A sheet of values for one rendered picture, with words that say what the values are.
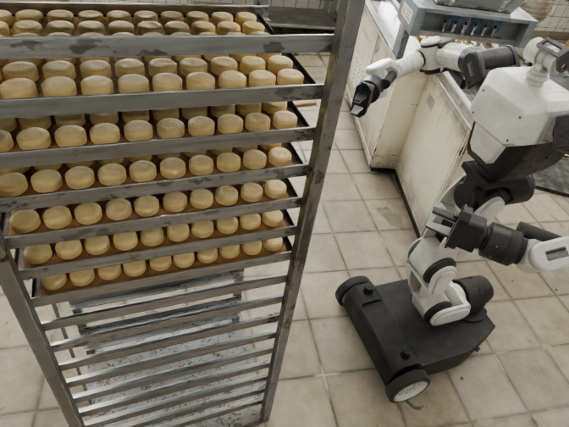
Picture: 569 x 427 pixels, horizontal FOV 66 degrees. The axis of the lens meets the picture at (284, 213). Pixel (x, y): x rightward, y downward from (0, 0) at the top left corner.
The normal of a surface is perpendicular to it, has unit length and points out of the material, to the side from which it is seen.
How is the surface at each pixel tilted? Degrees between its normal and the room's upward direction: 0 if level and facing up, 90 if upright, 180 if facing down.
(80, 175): 0
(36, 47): 90
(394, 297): 0
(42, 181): 0
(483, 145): 90
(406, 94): 90
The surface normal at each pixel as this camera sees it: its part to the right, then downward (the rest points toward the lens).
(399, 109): 0.04, 0.67
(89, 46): 0.33, 0.66
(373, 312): 0.12, -0.74
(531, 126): -0.42, 0.50
